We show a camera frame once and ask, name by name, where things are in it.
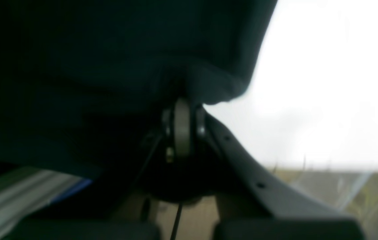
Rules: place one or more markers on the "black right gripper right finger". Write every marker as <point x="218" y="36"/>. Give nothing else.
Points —
<point x="255" y="205"/>

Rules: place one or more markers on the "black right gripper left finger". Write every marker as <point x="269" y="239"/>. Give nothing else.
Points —
<point x="117" y="205"/>

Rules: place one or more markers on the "black T-shirt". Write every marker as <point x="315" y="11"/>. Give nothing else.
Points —
<point x="81" y="81"/>

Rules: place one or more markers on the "aluminium frame rail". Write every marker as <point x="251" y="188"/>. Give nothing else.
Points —
<point x="28" y="189"/>

